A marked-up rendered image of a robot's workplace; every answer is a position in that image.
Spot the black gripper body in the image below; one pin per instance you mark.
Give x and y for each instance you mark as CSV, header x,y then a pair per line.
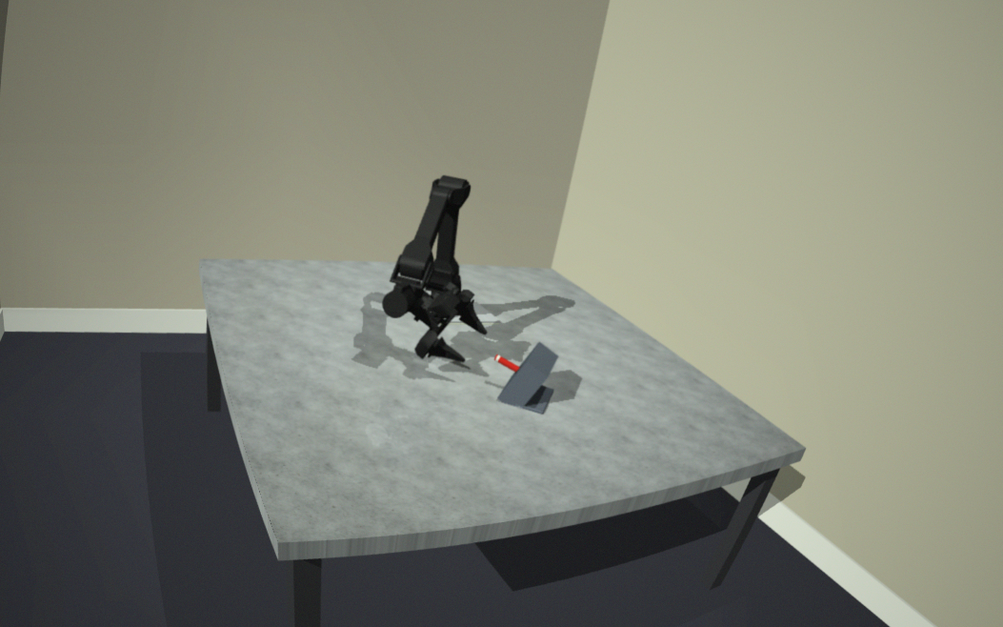
x,y
430,338

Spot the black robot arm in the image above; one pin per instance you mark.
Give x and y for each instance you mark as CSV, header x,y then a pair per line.
x,y
441,276

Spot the dark red peg with white band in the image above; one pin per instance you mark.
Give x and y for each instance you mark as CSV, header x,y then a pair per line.
x,y
506,363

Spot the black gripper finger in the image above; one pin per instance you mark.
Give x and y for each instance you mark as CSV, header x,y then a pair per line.
x,y
441,349
470,318

